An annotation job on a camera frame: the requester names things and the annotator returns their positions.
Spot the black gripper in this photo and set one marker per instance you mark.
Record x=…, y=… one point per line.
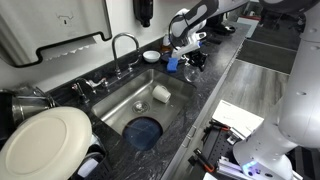
x=199, y=56

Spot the clear drinking glass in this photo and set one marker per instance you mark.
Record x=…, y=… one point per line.
x=190, y=75

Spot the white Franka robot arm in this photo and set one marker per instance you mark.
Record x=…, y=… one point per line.
x=296, y=110

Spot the black device on counter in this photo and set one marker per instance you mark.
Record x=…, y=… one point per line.
x=222, y=29

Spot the small white bowl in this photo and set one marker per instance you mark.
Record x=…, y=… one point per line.
x=151, y=56

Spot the metal sink drain strainer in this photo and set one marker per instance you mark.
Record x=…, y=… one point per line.
x=140, y=106

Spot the tall chrome sink faucet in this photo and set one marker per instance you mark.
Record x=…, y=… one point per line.
x=115, y=56

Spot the stainless steel sink basin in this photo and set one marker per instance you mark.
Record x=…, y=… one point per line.
x=120, y=103

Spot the blue sponge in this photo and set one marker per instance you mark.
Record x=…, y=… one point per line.
x=172, y=65

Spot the white ceramic mug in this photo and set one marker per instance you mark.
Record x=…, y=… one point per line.
x=161, y=94

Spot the white flat box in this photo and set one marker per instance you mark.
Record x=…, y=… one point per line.
x=236, y=118

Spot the dark floor mat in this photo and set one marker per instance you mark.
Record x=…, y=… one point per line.
x=266, y=55

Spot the blue plate with brown rim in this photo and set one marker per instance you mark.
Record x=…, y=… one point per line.
x=143, y=135

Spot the aluminium profile bars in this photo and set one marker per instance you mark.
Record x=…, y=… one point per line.
x=233, y=168

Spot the small chrome side faucet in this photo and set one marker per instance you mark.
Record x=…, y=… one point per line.
x=80, y=91

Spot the black dish rack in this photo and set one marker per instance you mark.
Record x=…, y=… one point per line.
x=100, y=166

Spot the grey paper towel dispenser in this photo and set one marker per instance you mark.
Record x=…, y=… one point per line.
x=50, y=23

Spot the stainless steel pot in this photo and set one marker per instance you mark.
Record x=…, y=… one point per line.
x=30, y=106

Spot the large cream dinner plate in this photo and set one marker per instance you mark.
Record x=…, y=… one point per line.
x=43, y=146

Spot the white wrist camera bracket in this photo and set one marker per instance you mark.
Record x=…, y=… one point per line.
x=183, y=51

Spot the black wall soap dispenser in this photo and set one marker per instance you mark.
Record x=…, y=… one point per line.
x=143, y=11

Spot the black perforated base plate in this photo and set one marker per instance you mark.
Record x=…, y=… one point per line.
x=216, y=146

